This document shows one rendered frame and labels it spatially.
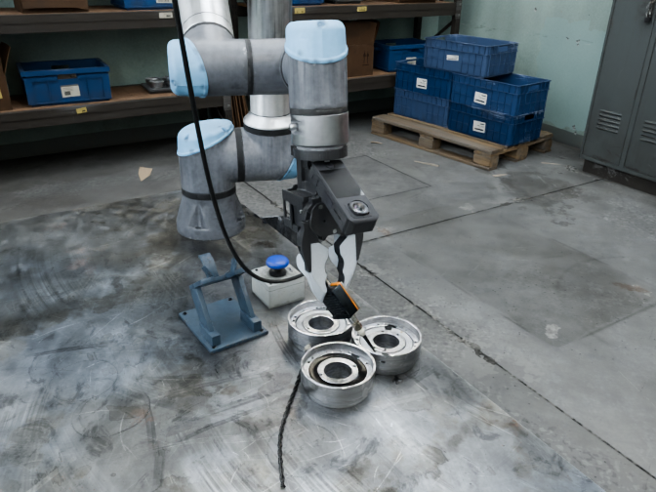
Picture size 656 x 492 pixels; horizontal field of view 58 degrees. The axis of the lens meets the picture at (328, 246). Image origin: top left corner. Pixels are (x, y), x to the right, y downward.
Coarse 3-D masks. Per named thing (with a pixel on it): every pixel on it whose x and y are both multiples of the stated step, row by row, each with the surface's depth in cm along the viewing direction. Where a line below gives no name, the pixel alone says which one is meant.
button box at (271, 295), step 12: (264, 276) 103; (276, 276) 103; (288, 276) 103; (252, 288) 107; (264, 288) 102; (276, 288) 101; (288, 288) 103; (300, 288) 104; (264, 300) 103; (276, 300) 102; (288, 300) 104
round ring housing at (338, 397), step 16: (320, 352) 87; (352, 352) 87; (368, 352) 85; (304, 368) 83; (320, 368) 83; (336, 368) 85; (352, 368) 83; (368, 368) 84; (304, 384) 81; (320, 384) 78; (368, 384) 80; (320, 400) 80; (336, 400) 79; (352, 400) 79
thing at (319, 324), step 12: (312, 300) 97; (300, 312) 96; (288, 324) 92; (312, 324) 96; (324, 324) 96; (336, 324) 93; (348, 324) 94; (300, 336) 90; (312, 336) 89; (324, 336) 88; (336, 336) 89; (348, 336) 91; (300, 348) 92
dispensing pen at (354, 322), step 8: (328, 280) 82; (328, 288) 82; (336, 288) 81; (328, 296) 82; (336, 296) 81; (344, 296) 81; (328, 304) 83; (336, 304) 82; (344, 304) 81; (352, 304) 82; (336, 312) 83; (344, 312) 82; (352, 312) 82; (352, 320) 83; (360, 328) 84; (368, 344) 85
